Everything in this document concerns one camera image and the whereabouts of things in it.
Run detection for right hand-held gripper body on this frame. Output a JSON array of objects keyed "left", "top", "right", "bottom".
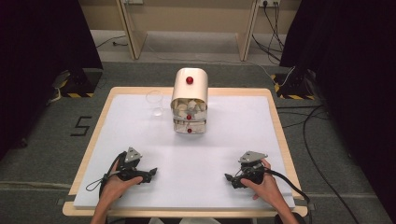
[{"left": 233, "top": 150, "right": 269, "bottom": 187}]

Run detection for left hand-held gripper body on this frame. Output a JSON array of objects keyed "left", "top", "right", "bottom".
[{"left": 115, "top": 147, "right": 148, "bottom": 183}]

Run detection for person's right hand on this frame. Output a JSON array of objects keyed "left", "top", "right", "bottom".
[{"left": 240, "top": 158, "right": 284, "bottom": 211}]

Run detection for person's left hand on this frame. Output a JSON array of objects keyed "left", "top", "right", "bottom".
[{"left": 98, "top": 160, "right": 145, "bottom": 209}]

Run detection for white table mat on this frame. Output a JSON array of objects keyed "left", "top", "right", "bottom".
[{"left": 73, "top": 93, "right": 296, "bottom": 210}]

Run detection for wooden table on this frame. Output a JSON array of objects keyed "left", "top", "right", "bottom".
[{"left": 62, "top": 86, "right": 309, "bottom": 218}]

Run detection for clear glass cup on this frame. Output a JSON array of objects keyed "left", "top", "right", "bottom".
[{"left": 145, "top": 90, "right": 165, "bottom": 119}]

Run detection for white mini drawer cabinet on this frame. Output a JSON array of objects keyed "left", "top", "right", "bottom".
[{"left": 170, "top": 67, "right": 209, "bottom": 135}]

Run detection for black yellow striped stand base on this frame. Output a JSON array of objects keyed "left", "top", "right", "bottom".
[
  {"left": 59, "top": 70, "right": 103, "bottom": 99},
  {"left": 270, "top": 72, "right": 316, "bottom": 101}
]

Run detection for black curtain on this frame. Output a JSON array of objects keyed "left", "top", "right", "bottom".
[
  {"left": 278, "top": 0, "right": 396, "bottom": 216},
  {"left": 0, "top": 0, "right": 105, "bottom": 161}
]

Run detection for left hand-held gripper cable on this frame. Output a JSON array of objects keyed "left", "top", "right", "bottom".
[{"left": 85, "top": 152, "right": 128, "bottom": 200}]

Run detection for hand-held gripper cable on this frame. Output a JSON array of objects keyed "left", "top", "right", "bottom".
[
  {"left": 263, "top": 167, "right": 313, "bottom": 224},
  {"left": 85, "top": 152, "right": 128, "bottom": 200}
]

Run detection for right hand-held gripper cable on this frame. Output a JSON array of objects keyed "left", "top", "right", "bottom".
[{"left": 263, "top": 167, "right": 313, "bottom": 224}]

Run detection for black floor cables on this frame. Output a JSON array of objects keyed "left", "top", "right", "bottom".
[{"left": 276, "top": 104, "right": 362, "bottom": 224}]

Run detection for thin white floor cable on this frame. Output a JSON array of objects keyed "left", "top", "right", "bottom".
[{"left": 145, "top": 40, "right": 296, "bottom": 88}]

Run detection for thin black floor cable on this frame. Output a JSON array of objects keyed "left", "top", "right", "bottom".
[{"left": 94, "top": 34, "right": 129, "bottom": 49}]

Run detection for light wooden desk frame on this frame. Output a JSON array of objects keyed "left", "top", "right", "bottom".
[{"left": 115, "top": 0, "right": 262, "bottom": 63}]

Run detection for black cable bundle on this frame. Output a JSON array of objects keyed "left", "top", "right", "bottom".
[{"left": 250, "top": 1, "right": 286, "bottom": 63}]

